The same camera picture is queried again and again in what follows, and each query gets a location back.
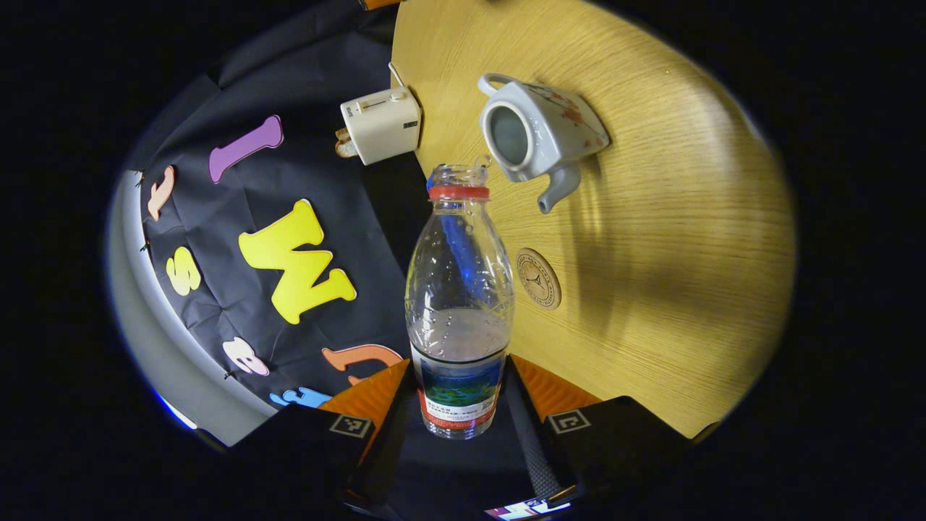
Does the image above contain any black backdrop cloth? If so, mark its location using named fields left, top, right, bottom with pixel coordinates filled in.
left=134, top=0, right=438, bottom=435

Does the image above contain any white floral teacup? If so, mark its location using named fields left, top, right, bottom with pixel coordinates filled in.
left=477, top=72, right=611, bottom=215

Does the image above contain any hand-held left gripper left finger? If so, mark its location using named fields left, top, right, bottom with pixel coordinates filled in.
left=230, top=358, right=416, bottom=516

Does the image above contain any white toaster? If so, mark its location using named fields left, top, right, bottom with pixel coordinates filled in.
left=340, top=86, right=422, bottom=166

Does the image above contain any round wooden coaster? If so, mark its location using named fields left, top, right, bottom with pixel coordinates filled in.
left=515, top=247, right=562, bottom=311

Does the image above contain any clear plastic water bottle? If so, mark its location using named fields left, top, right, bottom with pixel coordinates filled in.
left=404, top=164, right=516, bottom=441

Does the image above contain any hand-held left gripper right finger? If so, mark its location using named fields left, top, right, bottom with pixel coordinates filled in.
left=503, top=353, right=695, bottom=503

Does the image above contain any computer monitor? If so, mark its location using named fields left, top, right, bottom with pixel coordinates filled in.
left=486, top=498, right=572, bottom=521

